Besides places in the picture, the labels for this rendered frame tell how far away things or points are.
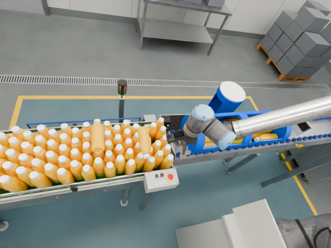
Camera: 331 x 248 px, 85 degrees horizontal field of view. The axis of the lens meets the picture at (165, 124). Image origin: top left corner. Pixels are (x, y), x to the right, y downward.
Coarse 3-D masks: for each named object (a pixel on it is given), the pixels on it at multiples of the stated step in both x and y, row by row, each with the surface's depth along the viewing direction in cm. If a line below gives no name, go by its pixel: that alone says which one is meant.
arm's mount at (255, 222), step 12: (252, 204) 93; (264, 204) 86; (240, 216) 102; (252, 216) 93; (264, 216) 86; (240, 228) 102; (252, 228) 94; (264, 228) 86; (276, 228) 80; (252, 240) 94; (264, 240) 86; (276, 240) 80
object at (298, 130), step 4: (296, 124) 184; (300, 124) 178; (304, 124) 174; (308, 124) 172; (296, 128) 184; (300, 128) 178; (304, 128) 175; (308, 128) 173; (296, 132) 184; (300, 132) 180
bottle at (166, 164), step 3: (165, 156) 122; (165, 159) 120; (162, 162) 125; (165, 162) 120; (168, 162) 120; (171, 162) 120; (162, 165) 126; (165, 165) 122; (168, 165) 122; (162, 168) 129; (165, 168) 126; (168, 168) 128
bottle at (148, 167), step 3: (147, 159) 117; (147, 162) 116; (153, 162) 115; (144, 165) 120; (147, 165) 116; (150, 165) 116; (153, 165) 117; (144, 168) 122; (147, 168) 119; (150, 168) 118; (153, 168) 122; (144, 171) 125; (147, 171) 123
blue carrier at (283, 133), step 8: (232, 112) 143; (240, 112) 143; (248, 112) 144; (256, 112) 145; (264, 112) 147; (184, 120) 137; (280, 128) 156; (288, 128) 145; (200, 136) 120; (248, 136) 134; (280, 136) 156; (288, 136) 149; (200, 144) 122; (232, 144) 134; (240, 144) 136; (248, 144) 140; (256, 144) 145; (192, 152) 128
